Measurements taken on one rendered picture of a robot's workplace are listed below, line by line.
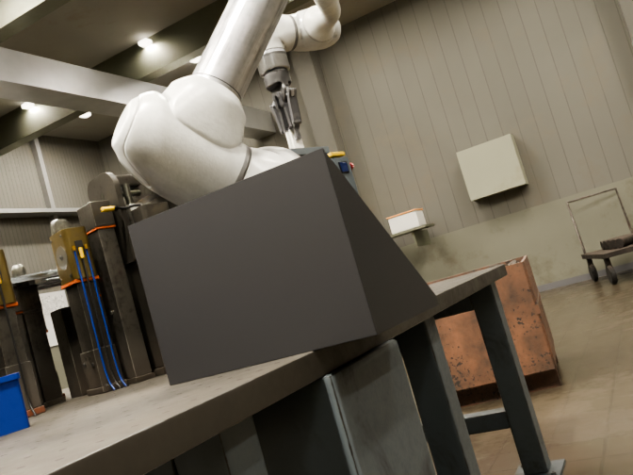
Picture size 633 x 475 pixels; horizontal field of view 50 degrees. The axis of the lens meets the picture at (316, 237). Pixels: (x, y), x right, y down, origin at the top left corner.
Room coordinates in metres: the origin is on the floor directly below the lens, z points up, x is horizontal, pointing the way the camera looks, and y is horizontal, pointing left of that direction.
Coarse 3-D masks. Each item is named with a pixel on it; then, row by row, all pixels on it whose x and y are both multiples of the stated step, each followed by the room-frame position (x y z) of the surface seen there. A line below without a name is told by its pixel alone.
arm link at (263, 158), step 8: (256, 152) 1.22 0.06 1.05; (264, 152) 1.24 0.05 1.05; (272, 152) 1.26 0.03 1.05; (280, 152) 1.27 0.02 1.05; (288, 152) 1.28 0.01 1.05; (256, 160) 1.20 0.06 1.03; (264, 160) 1.21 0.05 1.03; (272, 160) 1.23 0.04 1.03; (280, 160) 1.24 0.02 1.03; (288, 160) 1.26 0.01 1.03; (248, 168) 1.18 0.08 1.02; (256, 168) 1.19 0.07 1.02; (264, 168) 1.20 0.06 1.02; (248, 176) 1.18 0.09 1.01
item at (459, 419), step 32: (480, 320) 2.33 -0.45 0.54; (416, 352) 1.61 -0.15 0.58; (512, 352) 2.31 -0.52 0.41; (416, 384) 1.62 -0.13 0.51; (448, 384) 1.63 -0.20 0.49; (512, 384) 2.31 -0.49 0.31; (448, 416) 1.60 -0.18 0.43; (480, 416) 2.38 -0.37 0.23; (512, 416) 2.32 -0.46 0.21; (224, 448) 0.83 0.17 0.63; (256, 448) 0.88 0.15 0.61; (448, 448) 1.61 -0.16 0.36; (544, 448) 2.35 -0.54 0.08
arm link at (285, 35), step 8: (288, 16) 1.88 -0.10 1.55; (280, 24) 1.85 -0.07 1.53; (288, 24) 1.86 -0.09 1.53; (280, 32) 1.85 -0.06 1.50; (288, 32) 1.86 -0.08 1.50; (296, 32) 1.88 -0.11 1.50; (272, 40) 1.84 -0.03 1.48; (280, 40) 1.85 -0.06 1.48; (288, 40) 1.87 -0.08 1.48; (296, 40) 1.89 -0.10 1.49; (272, 48) 1.84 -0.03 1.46; (288, 48) 1.90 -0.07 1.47
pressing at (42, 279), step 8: (40, 272) 1.56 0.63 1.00; (48, 272) 1.57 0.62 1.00; (56, 272) 1.59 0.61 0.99; (16, 280) 1.52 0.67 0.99; (24, 280) 1.53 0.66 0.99; (32, 280) 1.63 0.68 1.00; (40, 280) 1.67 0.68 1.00; (48, 280) 1.69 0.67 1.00; (56, 280) 1.75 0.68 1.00; (40, 288) 1.77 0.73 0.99
